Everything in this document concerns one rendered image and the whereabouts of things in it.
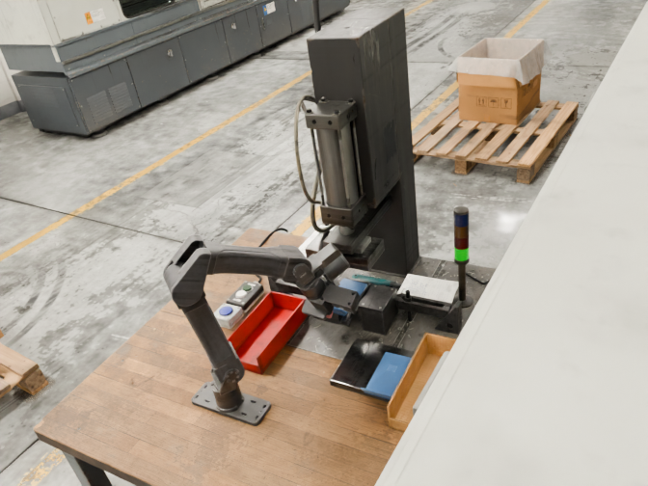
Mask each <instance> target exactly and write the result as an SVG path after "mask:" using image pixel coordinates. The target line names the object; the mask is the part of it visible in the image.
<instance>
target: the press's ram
mask: <svg viewBox="0 0 648 486"><path fill-rule="evenodd" d="M391 205H392V196H386V197H385V198H384V199H383V200H382V201H381V202H380V203H379V205H378V206H377V207H376V208H370V207H368V208H367V210H368V212H367V213H366V215H364V216H363V217H362V219H361V220H360V221H359V222H358V223H357V226H356V227H355V228H354V229H350V228H348V227H344V226H335V228H334V229H333V230H328V231H327V232H324V233H318V234H317V236H316V237H315V238H314V239H313V240H312V242H311V243H310V244H309V245H308V247H307V248H306V249H305V251H306V255H307V258H308V257H310V256H311V255H312V254H315V255H316V254H317V253H318V252H319V251H321V250H322V249H323V248H324V247H326V246H327V245H328V244H330V243H333V244H334V245H335V246H336V247H337V248H338V249H339V251H340V252H341V254H342V255H343V256H344V257H345V259H346V260H347V261H348V263H349V264H350V267H349V268H353V269H358V270H363V271H368V272H369V270H370V269H371V268H372V266H373V265H374V263H375V262H376V261H377V259H378V258H379V256H380V255H381V254H382V253H383V252H384V240H383V239H382V238H376V237H370V236H368V234H369V233H370V232H371V230H372V229H373V228H374V227H375V225H376V224H377V223H378V222H379V220H380V219H381V218H382V216H383V215H384V214H385V213H386V211H387V210H388V209H389V208H390V206H391Z"/></svg>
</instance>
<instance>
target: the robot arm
mask: <svg viewBox="0 0 648 486"><path fill-rule="evenodd" d="M349 267H350V264H349V263H348V261H347V260H346V259H345V257H344V256H343V255H342V254H341V252H340V251H339V249H338V248H337V247H336V246H335V245H334V244H333V243H330V244H328V245H327V246H326V247H324V248H323V249H322V250H321V251H319V252H318V253H317V254H316V255H315V254H312V255H311V256H310V257H308V258H306V257H305V255H304V254H303V253H302V252H301V251H300V250H299V249H298V248H297V247H295V246H289V245H279V246H278V247H274V246H272V247H247V246H234V245H225V244H218V243H215V242H211V241H203V239H202V237H201V236H200V235H199V234H191V235H189V236H188V237H187V238H186V240H185V241H184V242H183V244H182V245H181V246H180V247H179V249H178V250H177V251H176V253H175V254H174V255H173V257H172V258H171V259H170V261H169V262H168V263H167V265H166V266H165V267H164V270H163V277H164V280H165V282H166V284H167V287H168V288H169V290H170V293H171V296H172V299H173V301H174V302H175V304H176V305H177V307H178V309H179V310H180V309H181V310H182V312H183V313H184V315H185V316H186V319H187V320H188V321H189V323H190V325H191V327H192V329H193V330H194V332H195V335H196V336H197V337H198V339H199V341H200V343H201V345H202V347H203V350H204V351H205V352H206V355H207V356H206V357H207V358H208V359H209V361H210V363H211V366H212V368H211V370H210V372H211V375H212V377H213V379H214V380H213V381H211V382H206V383H204V384H203V385H202V387H201V388H200V389H199V390H198V391H197V392H196V394H195V395H194V396H193V397H192V398H191V401H192V404H193V405H196V406H199V407H202V408H205V409H206V410H209V411H212V412H215V413H218V414H220V415H223V416H226V417H229V418H232V419H236V420H239V421H242V422H245V423H247V424H250V425H252V426H258V425H259V424H260V422H261V421H262V420H263V418H264V417H265V416H266V414H267V413H268V411H269V410H270V409H271V403H270V402H269V401H267V400H264V399H261V398H258V397H255V396H252V395H248V394H246V393H243V392H242V391H241V390H240V388H239V385H238V382H239V381H240V380H241V379H242V378H243V376H244V374H245V369H244V367H243V365H242V363H241V362H240V360H239V358H238V356H237V354H236V351H235V350H234V348H233V346H232V343H231V342H229V341H228V339H227V338H226V336H225V334H224V332H223V330H222V328H221V326H220V324H219V322H218V320H217V318H216V317H215V315H214V313H213V311H212V309H211V307H210V306H209V304H208V302H207V300H206V298H205V296H206V294H205V292H204V290H203V288H204V284H205V280H206V276H207V275H215V274H246V275H260V276H268V277H271V278H278V279H282V280H283V281H288V282H296V285H297V287H298V288H299V289H300V290H301V292H302V293H303V294H304V295H305V296H306V298H307V299H306V302H305V304H304V306H303V308H302V313H303V314H306V315H312V316H315V317H318V318H319V319H322V320H326V319H327V318H332V315H333V309H334V307H336V308H340V309H342V310H344V311H347V312H349V313H351V312H352V313H354V312H355V311H356V310H357V309H358V306H359V304H360V302H359V301H360V298H361V296H360V295H359V293H358V291H354V290H351V289H347V288H344V287H340V286H339V285H340V283H339V281H336V280H335V278H337V277H338V276H339V275H340V274H342V273H343V272H344V271H345V270H347V269H348V268H349ZM322 276H323V277H322ZM326 317H327V318H326Z"/></svg>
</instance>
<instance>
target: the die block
mask: <svg viewBox="0 0 648 486"><path fill-rule="evenodd" d="M396 295H397V292H396V293H395V294H394V296H393V298H392V299H391V301H390V303H389V304H388V306H387V308H386V309H385V311H384V312H383V313H378V312H374V311H369V310H361V309H358V311H357V312H358V313H360V314H361V316H362V323H363V330H364V331H368V332H372V333H376V334H380V335H385V334H386V333H387V331H388V329H389V328H390V326H391V324H392V323H393V321H394V320H395V318H396V316H397V315H398V308H397V307H396V304H395V297H396ZM342 317H343V315H339V314H336V313H333V315H332V318H327V317H326V318H327V319H326V320H323V321H327V322H332V323H336V324H339V322H340V320H341V318H342Z"/></svg>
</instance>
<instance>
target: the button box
mask: <svg viewBox="0 0 648 486"><path fill-rule="evenodd" d="M278 230H284V231H286V232H288V230H287V229H284V228H278V229H275V230H273V231H272V232H270V233H269V234H268V235H267V236H266V237H265V238H264V240H263V241H262V242H261V243H260V245H259V247H261V246H262V245H263V244H264V243H265V241H266V240H267V239H268V238H269V237H270V236H271V235H272V234H273V233H274V232H275V231H278ZM256 276H257V277H258V278H259V280H258V282H253V283H251V282H247V281H245V282H244V283H243V284H242V285H240V286H239V287H238V288H237V289H236V290H235V291H234V292H233V293H232V294H231V296H230V297H229V298H228V300H227V301H226V302H227V304H229V305H233V306H237V307H241V308H242V310H243V312H247V311H248V310H249V309H250V307H251V306H252V305H253V304H254V303H255V302H256V301H257V300H258V299H259V297H260V296H261V295H262V294H263V293H264V289H263V285H262V284H260V283H261V281H262V277H261V276H260V275H256ZM245 284H250V285H251V286H252V289H251V290H249V291H245V292H246V295H245V296H244V297H242V298H238V297H236V293H237V292H238V291H241V290H242V287H243V286H244V285H245Z"/></svg>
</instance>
